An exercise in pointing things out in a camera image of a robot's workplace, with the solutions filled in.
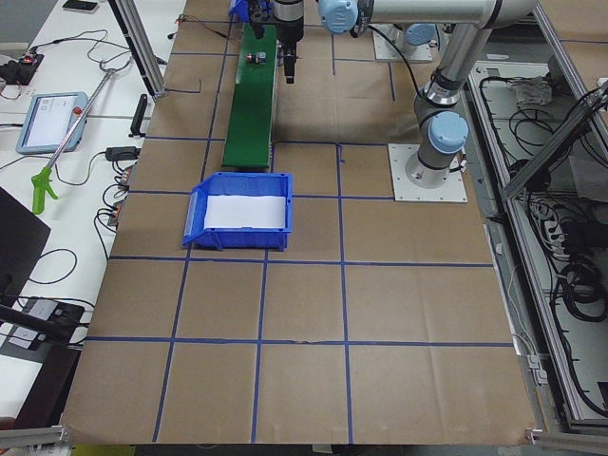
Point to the blue plastic bin left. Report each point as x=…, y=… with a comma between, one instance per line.
x=244, y=184

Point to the blue teach pendant tablet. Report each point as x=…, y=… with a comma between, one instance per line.
x=49, y=118

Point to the black power adapter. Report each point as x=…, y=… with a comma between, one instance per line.
x=122, y=153

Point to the white foam pad left bin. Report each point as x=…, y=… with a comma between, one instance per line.
x=245, y=212

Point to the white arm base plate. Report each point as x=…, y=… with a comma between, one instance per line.
x=413, y=182
x=411, y=39

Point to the green handled reacher grabber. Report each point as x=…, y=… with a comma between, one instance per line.
x=41, y=181

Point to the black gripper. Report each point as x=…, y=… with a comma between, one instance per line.
x=290, y=25

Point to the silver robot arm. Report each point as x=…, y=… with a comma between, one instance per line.
x=443, y=131
x=474, y=21

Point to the red mushroom push button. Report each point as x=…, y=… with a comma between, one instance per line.
x=256, y=58

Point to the aluminium frame post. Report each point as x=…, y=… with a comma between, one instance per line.
x=131, y=26

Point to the blue plastic bin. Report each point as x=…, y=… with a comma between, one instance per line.
x=244, y=184
x=240, y=10

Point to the blue plastic bin right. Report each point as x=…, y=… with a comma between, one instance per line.
x=240, y=10

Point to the green conveyor belt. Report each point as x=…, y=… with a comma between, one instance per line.
x=248, y=140

